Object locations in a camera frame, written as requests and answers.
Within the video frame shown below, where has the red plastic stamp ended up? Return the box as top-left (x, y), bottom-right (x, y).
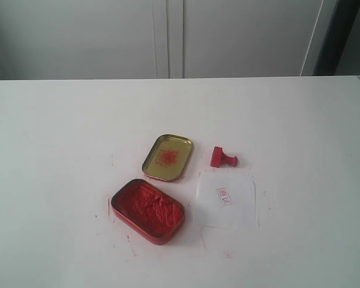
top-left (210, 146), bottom-right (238, 168)

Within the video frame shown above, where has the red ink pad tin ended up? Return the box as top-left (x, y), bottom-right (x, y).
top-left (109, 179), bottom-right (185, 245)

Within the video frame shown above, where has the gold tin lid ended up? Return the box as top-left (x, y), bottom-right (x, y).
top-left (142, 134), bottom-right (193, 182)

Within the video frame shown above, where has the white paper sheet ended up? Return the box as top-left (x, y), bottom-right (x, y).
top-left (193, 172), bottom-right (256, 230)

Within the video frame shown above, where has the white cabinet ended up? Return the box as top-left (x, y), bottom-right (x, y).
top-left (0, 1), bottom-right (337, 80)

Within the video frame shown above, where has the dark vertical post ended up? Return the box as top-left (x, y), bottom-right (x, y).
top-left (313, 0), bottom-right (360, 76)

